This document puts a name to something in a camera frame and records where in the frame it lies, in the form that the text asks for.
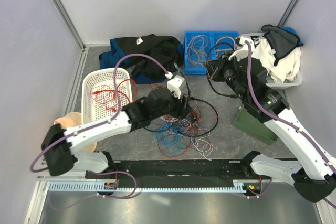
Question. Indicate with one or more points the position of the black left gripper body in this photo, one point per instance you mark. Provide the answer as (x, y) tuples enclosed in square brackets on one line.
[(175, 109)]

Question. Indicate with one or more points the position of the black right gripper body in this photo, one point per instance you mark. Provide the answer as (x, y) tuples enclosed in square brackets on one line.
[(223, 71)]

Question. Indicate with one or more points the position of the black cable teal connector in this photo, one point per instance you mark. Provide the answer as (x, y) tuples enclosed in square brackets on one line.
[(201, 120)]

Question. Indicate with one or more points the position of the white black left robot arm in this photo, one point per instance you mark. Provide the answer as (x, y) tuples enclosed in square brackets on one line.
[(63, 148)]

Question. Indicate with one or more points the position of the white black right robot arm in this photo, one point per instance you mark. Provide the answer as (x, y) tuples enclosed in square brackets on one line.
[(312, 174)]

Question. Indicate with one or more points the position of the blue plastic bin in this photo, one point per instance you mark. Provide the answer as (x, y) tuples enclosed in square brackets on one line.
[(202, 45)]

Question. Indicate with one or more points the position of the grey laundry basket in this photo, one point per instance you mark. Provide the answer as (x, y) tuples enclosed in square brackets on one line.
[(297, 80)]

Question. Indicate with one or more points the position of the black blue jacket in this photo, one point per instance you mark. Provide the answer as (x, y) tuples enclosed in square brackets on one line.
[(167, 50)]

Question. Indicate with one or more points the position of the green plastic tray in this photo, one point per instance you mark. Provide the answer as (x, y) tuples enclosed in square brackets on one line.
[(251, 126)]

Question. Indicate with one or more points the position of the grey black cloth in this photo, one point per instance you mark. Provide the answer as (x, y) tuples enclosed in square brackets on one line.
[(282, 41)]

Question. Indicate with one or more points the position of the white cloth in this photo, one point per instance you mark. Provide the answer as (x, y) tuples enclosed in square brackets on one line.
[(287, 67)]

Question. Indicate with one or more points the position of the white perforated basket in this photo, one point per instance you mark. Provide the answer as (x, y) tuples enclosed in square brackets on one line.
[(98, 98)]

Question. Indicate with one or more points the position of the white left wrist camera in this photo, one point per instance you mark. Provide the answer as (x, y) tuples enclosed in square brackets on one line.
[(175, 84)]

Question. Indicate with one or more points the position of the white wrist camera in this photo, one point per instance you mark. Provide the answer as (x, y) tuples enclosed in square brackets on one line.
[(175, 84), (241, 51)]

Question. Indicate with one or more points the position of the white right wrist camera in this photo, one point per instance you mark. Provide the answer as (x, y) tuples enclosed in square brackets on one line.
[(241, 51)]

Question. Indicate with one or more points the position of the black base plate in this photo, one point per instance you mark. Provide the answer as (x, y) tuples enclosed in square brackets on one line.
[(167, 172)]

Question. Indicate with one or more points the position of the slotted cable duct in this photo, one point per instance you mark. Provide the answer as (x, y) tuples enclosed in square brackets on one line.
[(104, 187)]

